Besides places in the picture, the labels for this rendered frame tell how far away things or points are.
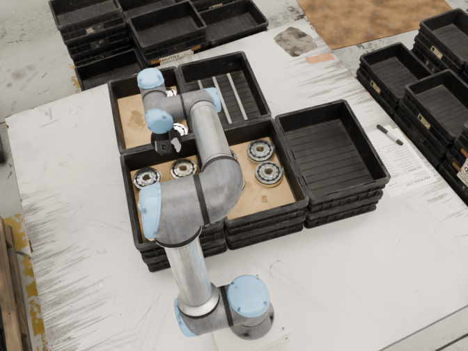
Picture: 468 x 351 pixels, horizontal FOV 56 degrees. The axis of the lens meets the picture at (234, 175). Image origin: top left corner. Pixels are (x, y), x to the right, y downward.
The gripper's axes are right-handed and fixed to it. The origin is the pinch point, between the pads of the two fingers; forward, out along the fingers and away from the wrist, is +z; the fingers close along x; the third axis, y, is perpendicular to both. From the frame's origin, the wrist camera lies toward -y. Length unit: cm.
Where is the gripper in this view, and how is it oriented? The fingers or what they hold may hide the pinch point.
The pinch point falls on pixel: (169, 152)
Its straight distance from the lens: 158.3
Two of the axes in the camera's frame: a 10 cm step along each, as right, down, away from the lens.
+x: -9.8, 1.7, -0.6
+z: 0.4, 5.5, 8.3
